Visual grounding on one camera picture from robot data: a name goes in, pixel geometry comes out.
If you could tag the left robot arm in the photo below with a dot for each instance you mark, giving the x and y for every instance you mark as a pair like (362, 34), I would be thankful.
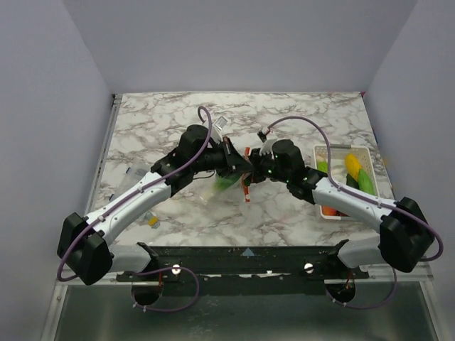
(84, 244)

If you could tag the toy corn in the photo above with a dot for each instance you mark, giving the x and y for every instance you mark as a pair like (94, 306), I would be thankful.
(353, 166)

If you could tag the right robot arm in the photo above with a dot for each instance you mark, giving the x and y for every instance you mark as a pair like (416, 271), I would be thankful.
(402, 236)

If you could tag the toy green vegetable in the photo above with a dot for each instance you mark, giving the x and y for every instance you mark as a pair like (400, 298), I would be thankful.
(365, 184)

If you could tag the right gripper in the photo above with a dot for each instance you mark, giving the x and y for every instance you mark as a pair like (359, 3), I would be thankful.
(256, 165)

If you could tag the clear screw box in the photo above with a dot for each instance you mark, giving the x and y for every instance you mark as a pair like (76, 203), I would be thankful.
(134, 174)

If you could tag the white plastic basket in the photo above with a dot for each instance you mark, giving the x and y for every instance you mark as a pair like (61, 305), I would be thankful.
(338, 169)

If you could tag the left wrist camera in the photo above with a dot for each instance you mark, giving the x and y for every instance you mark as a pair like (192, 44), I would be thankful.
(217, 129)

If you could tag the clear zip top bag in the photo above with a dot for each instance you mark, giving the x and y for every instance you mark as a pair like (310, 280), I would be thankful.
(242, 177)

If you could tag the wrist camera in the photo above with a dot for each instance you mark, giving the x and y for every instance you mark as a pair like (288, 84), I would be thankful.
(217, 129)
(268, 138)

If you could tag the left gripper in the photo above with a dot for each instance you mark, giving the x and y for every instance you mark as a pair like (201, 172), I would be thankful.
(234, 162)

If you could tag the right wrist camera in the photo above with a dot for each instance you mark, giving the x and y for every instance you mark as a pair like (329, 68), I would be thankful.
(268, 138)

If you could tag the black mounting rail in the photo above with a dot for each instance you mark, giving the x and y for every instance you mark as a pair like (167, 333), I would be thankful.
(242, 271)

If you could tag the toy peach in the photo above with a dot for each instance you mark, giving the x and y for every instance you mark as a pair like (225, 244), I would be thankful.
(329, 211)

